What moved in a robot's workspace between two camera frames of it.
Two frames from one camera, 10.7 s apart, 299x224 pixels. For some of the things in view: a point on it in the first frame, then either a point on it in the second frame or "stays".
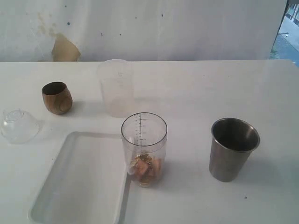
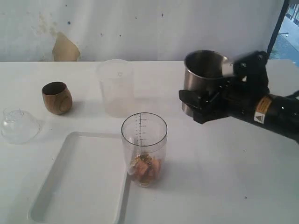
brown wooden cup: x=56 y=97 stays
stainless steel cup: x=232 y=140 to x=203 y=71
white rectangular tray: x=88 y=183 stays
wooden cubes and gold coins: x=146 y=169 stays
